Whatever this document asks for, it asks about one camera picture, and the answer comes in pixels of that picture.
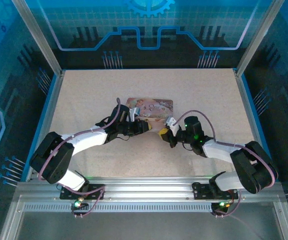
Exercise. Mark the left base connector board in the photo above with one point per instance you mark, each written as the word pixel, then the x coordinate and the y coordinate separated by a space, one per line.
pixel 78 204

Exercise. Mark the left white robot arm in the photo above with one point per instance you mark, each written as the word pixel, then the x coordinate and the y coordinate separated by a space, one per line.
pixel 88 138

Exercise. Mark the base connector board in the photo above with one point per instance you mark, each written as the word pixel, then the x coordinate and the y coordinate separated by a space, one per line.
pixel 78 204
pixel 221 205

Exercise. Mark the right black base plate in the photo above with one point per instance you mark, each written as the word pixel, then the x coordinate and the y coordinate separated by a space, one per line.
pixel 200 191

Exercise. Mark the aluminium mounting rail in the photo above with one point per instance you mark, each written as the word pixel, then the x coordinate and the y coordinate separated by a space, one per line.
pixel 146 187

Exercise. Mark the aluminium frame post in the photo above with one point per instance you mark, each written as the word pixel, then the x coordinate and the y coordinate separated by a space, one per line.
pixel 256 37
pixel 38 40

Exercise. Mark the illustrated pink placemat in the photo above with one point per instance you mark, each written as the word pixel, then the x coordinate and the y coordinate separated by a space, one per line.
pixel 156 107

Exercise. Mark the aluminium table side rail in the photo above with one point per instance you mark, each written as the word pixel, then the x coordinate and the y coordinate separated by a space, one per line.
pixel 50 105
pixel 248 105

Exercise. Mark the right base connector board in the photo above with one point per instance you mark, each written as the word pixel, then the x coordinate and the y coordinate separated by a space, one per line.
pixel 221 205

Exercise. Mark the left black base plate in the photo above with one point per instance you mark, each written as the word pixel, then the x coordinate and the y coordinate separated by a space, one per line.
pixel 95 188

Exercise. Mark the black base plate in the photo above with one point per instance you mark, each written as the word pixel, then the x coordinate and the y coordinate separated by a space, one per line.
pixel 200 191
pixel 95 188

